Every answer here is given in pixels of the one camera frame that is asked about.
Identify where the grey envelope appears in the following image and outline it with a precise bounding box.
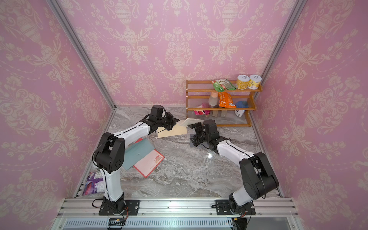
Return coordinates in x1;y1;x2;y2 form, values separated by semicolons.
190;138;196;148

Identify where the pink beige bottle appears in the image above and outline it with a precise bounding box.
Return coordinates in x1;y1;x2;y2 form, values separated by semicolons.
208;91;219;106

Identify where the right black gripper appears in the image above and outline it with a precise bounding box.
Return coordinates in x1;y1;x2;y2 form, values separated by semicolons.
188;122;211;146

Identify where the aluminium front rail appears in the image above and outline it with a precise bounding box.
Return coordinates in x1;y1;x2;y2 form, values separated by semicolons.
52;198;303;230

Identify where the magenta pink item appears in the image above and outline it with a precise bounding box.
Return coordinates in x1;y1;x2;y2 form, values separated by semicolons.
194;103;210;117

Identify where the yellow can right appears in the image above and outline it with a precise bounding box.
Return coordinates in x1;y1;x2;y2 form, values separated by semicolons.
247;74;262;90

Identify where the orange snack bag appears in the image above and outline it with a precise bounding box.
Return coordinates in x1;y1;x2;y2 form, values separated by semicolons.
218;92;236;108

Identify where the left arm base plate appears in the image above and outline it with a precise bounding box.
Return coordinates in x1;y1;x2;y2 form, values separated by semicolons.
99;197;140;216

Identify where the white cup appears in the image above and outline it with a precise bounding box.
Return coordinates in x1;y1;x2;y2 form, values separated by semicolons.
234;110;245;117

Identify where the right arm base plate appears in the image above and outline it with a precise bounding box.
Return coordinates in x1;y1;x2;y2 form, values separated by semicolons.
211;199;255;217

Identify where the cream yellow envelope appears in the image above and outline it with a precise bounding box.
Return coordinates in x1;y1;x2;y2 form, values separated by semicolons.
157;120;187;138

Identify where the green snack packet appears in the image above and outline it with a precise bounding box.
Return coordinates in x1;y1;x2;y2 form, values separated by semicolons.
212;79;236;93

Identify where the tan bordered certificate paper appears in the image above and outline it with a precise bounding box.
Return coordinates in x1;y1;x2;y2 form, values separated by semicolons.
178;118;204;127

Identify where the purple snack bag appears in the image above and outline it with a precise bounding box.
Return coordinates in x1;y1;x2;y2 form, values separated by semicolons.
82;172;105;196

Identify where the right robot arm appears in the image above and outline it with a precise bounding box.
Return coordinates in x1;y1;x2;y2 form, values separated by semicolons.
188;120;279;214

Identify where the blue cloth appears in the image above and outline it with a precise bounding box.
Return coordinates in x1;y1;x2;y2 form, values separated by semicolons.
235;101;249;108

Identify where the teal green envelope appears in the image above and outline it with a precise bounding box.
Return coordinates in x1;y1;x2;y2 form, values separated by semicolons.
122;139;155;170

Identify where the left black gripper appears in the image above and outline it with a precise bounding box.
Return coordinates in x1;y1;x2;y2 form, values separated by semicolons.
157;112;181;130

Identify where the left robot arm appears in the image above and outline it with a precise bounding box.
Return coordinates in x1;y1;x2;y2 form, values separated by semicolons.
93;104;180;212

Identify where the red bordered pink card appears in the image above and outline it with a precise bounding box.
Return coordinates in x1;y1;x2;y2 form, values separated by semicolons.
133;149;165;178

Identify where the wooden three-tier shelf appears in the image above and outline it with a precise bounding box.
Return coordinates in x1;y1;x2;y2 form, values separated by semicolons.
185;80;263;127

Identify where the yellow can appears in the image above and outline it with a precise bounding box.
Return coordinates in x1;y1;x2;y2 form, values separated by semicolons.
236;74;250;90
247;74;262;90

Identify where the yellow can left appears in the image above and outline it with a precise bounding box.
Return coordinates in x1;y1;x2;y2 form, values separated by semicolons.
236;74;250;90

